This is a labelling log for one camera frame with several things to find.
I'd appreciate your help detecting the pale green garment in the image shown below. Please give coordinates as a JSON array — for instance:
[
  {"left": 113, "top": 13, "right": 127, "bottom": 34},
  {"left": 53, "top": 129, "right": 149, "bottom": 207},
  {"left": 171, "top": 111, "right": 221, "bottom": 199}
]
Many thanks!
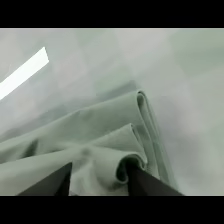
[{"left": 0, "top": 89, "right": 180, "bottom": 197}]

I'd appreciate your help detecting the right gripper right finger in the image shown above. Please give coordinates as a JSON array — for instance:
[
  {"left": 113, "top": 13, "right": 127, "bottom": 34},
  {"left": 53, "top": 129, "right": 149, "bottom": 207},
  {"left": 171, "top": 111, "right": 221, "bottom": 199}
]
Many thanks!
[{"left": 126, "top": 165, "right": 184, "bottom": 197}]

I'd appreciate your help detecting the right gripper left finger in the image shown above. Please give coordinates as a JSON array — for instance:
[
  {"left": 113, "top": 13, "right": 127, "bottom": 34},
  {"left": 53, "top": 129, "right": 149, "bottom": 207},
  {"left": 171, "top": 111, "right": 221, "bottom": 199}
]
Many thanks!
[{"left": 18, "top": 162, "right": 73, "bottom": 197}]

